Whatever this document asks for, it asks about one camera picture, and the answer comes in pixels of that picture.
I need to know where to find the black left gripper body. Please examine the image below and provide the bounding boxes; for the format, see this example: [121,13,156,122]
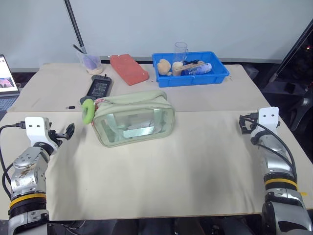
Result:
[48,129,66,148]

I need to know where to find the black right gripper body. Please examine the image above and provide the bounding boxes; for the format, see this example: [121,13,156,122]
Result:
[246,113,260,135]

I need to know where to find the light green transparent pouch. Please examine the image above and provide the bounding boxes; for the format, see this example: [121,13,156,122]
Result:
[92,89,176,148]

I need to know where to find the grey floor box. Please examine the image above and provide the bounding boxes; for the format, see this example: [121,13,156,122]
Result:
[244,65,260,81]

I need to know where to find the black handheld device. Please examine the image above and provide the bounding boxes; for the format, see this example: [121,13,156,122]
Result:
[80,74,115,105]

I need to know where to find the small black floor object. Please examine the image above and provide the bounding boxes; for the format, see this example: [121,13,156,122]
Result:
[284,82,297,94]

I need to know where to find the blue plastic bin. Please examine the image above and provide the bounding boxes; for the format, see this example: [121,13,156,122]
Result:
[151,50,231,88]

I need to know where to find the blue and white bottle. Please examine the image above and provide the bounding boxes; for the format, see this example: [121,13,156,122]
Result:
[182,62,213,76]

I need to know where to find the clear plastic measuring cup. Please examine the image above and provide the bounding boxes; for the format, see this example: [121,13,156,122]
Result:
[75,49,104,75]

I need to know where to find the wooden strip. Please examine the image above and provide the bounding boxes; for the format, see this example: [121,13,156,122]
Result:
[180,61,205,72]

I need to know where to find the open laptop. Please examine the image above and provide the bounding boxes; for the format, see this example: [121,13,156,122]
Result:
[0,54,22,121]

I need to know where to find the black stirring stick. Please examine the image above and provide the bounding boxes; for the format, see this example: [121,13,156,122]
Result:
[72,44,88,55]

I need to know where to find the red brick-shaped sponge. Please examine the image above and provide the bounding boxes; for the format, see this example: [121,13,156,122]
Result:
[109,53,150,87]

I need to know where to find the beige round plush toy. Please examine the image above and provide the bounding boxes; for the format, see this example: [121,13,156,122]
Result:
[171,61,184,77]

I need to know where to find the black stand leg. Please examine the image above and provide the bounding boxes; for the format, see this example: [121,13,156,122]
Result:
[269,17,313,84]

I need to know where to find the clear drinking glass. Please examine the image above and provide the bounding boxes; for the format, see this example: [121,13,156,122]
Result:
[174,42,189,67]

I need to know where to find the tan plush bear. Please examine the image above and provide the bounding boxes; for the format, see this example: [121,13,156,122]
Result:
[156,58,173,76]

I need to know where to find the black slanted pole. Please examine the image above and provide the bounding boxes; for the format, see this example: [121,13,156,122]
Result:
[64,0,87,53]

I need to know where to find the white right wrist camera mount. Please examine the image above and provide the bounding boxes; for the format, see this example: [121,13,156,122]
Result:
[258,107,280,134]

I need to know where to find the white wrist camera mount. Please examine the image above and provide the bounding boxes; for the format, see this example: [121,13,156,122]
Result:
[258,107,280,134]
[24,117,50,148]

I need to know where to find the green ring zipper charm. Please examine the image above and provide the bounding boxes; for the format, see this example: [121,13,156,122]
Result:
[81,99,97,126]

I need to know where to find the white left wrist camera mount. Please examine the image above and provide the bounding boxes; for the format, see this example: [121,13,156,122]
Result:
[24,117,50,148]

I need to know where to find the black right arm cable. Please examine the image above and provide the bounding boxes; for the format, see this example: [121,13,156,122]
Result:
[253,121,298,188]

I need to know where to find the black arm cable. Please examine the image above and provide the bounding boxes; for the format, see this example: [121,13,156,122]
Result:
[253,121,298,188]
[0,123,26,200]

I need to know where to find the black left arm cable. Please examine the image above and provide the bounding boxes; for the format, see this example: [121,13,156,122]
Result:
[0,123,26,200]

